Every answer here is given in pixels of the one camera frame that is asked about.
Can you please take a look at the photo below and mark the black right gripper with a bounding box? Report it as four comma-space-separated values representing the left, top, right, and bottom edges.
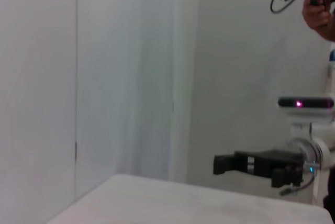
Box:
213, 149, 305, 188

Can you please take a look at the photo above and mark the person's bare forearm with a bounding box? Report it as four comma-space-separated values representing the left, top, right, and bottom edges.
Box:
315, 21, 335, 43

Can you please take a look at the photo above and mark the person's bare hand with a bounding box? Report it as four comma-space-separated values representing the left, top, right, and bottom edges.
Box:
301, 0, 335, 33

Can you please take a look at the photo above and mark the dark right arm cable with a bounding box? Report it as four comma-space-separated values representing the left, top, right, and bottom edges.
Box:
278, 165, 319, 196

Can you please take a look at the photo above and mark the white head camera unit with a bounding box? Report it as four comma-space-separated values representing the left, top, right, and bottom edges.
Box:
277, 96, 335, 123

